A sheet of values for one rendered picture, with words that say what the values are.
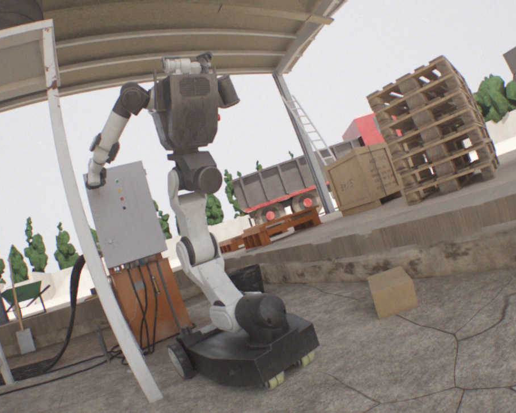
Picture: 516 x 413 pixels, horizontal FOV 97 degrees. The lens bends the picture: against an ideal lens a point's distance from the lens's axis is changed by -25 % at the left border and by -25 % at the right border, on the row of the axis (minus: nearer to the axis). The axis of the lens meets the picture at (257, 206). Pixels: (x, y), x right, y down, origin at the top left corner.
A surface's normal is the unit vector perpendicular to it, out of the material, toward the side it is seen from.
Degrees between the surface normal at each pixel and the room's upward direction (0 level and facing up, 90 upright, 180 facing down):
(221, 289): 56
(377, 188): 90
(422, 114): 90
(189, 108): 129
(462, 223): 92
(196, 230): 105
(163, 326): 90
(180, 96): 114
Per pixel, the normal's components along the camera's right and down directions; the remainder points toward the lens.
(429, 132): -0.73, 0.20
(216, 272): 0.27, -0.73
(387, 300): -0.28, 0.03
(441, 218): -0.85, 0.24
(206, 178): 0.62, 0.16
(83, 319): 0.44, -0.22
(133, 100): 0.41, 0.53
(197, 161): 0.39, -0.57
